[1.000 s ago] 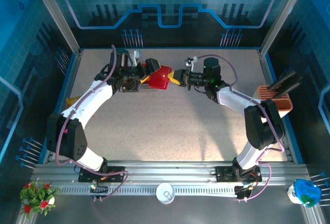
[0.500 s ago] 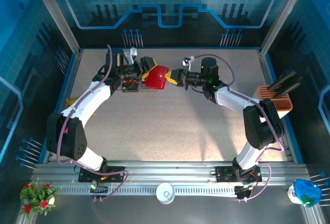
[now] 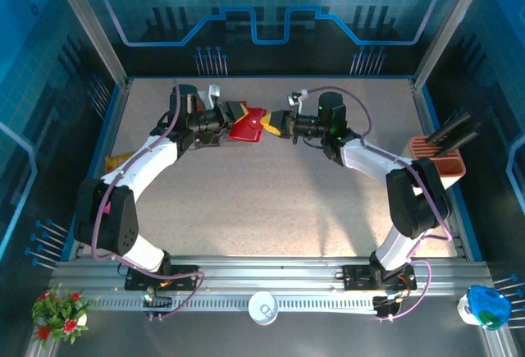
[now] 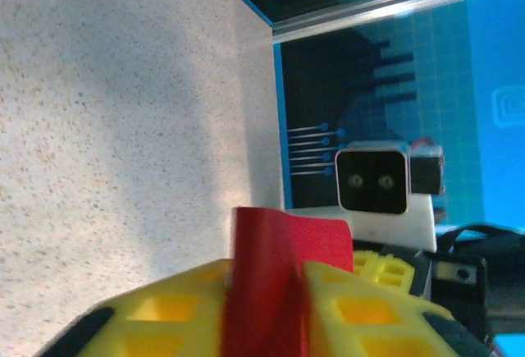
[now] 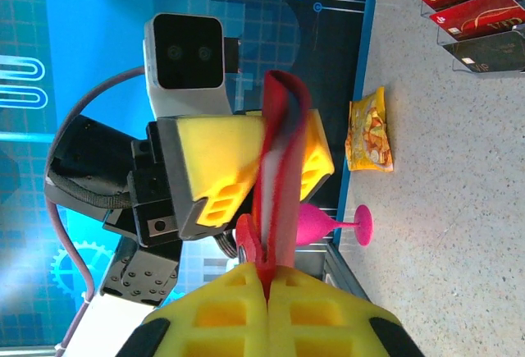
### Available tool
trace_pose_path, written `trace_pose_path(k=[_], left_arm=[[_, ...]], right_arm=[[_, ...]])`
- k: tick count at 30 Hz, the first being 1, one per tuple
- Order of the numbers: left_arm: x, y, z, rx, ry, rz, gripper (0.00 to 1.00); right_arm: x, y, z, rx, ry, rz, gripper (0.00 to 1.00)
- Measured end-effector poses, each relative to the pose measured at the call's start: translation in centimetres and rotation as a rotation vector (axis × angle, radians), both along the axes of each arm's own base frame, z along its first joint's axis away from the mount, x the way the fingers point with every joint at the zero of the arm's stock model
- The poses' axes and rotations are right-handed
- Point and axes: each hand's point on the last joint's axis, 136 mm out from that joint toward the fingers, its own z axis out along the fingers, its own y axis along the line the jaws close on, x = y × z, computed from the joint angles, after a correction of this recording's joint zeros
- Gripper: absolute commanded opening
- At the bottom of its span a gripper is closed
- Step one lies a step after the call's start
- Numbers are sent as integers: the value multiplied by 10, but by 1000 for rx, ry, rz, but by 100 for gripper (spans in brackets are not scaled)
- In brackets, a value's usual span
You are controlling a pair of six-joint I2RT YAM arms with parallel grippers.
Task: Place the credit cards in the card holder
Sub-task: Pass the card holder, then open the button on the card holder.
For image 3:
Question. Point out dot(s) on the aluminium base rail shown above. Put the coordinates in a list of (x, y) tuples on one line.
[(266, 275)]

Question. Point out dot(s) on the aluminium frame post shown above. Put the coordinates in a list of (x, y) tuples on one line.
[(453, 16), (87, 16)]

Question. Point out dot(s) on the beige knife block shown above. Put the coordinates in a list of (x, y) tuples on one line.
[(441, 166)]

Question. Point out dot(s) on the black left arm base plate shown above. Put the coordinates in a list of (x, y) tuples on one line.
[(139, 281)]

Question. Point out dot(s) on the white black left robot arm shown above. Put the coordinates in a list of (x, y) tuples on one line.
[(143, 160)]

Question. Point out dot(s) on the yellow snack bag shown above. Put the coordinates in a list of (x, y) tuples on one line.
[(117, 162)]

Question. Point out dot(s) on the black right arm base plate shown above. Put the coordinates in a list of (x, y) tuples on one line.
[(357, 277)]

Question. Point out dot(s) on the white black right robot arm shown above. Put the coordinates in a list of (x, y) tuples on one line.
[(369, 160)]

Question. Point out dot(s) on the artificial red flower plant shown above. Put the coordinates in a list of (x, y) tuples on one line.
[(57, 312)]

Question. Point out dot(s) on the white round container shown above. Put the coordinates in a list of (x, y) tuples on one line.
[(263, 308)]

